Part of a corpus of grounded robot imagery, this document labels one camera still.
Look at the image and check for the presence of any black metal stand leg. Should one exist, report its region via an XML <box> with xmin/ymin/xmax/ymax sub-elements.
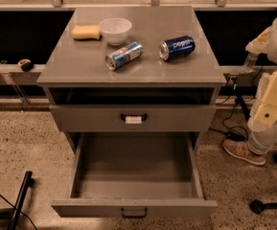
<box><xmin>7</xmin><ymin>171</ymin><xmax>35</xmax><ymax>230</ymax></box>

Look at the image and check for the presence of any blue pepsi can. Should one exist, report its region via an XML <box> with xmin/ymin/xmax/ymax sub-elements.
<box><xmin>159</xmin><ymin>35</ymin><xmax>196</xmax><ymax>60</ymax></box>

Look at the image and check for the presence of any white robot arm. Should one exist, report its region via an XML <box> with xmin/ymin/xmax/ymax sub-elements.
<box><xmin>245</xmin><ymin>17</ymin><xmax>277</xmax><ymax>132</ymax></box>

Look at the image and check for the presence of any clear plastic water bottle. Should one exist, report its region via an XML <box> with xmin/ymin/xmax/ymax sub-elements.
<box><xmin>242</xmin><ymin>53</ymin><xmax>259</xmax><ymax>74</ymax></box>

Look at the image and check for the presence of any black chair base with caster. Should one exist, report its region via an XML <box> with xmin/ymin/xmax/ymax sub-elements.
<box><xmin>249</xmin><ymin>152</ymin><xmax>277</xmax><ymax>215</ymax></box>

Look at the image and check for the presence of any yellow sponge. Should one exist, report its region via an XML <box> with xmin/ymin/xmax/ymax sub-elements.
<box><xmin>71</xmin><ymin>25</ymin><xmax>101</xmax><ymax>40</ymax></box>

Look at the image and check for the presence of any black yellow tape measure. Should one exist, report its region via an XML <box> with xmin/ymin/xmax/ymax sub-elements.
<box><xmin>17</xmin><ymin>58</ymin><xmax>34</xmax><ymax>72</ymax></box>

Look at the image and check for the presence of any grey middle drawer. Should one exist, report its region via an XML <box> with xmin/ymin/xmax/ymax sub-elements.
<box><xmin>50</xmin><ymin>104</ymin><xmax>216</xmax><ymax>132</ymax></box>

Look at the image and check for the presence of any silver blue energy drink can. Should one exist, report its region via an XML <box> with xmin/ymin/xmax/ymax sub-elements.
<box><xmin>105</xmin><ymin>41</ymin><xmax>143</xmax><ymax>71</ymax></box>

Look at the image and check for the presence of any white plastic bowl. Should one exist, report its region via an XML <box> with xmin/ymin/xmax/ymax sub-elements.
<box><xmin>99</xmin><ymin>18</ymin><xmax>132</xmax><ymax>46</ymax></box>

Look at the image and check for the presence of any grey drawer cabinet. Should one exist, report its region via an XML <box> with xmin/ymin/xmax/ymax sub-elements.
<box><xmin>37</xmin><ymin>6</ymin><xmax>225</xmax><ymax>148</ymax></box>

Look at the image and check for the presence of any person's leg in beige trousers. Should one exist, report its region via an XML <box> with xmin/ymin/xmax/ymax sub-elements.
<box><xmin>247</xmin><ymin>118</ymin><xmax>277</xmax><ymax>155</ymax></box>

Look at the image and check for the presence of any grey open bottom drawer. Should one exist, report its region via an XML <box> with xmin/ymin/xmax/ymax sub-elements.
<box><xmin>52</xmin><ymin>132</ymin><xmax>218</xmax><ymax>219</ymax></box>

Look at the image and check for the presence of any tan sneaker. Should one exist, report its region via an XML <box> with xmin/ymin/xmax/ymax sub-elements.
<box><xmin>222</xmin><ymin>139</ymin><xmax>266</xmax><ymax>166</ymax></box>

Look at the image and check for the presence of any black power adapter with cable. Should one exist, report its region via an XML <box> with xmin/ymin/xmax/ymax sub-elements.
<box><xmin>208</xmin><ymin>65</ymin><xmax>265</xmax><ymax>142</ymax></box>

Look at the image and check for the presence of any black tripod stand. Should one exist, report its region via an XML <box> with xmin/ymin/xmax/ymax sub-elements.
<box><xmin>228</xmin><ymin>75</ymin><xmax>250</xmax><ymax>120</ymax></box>

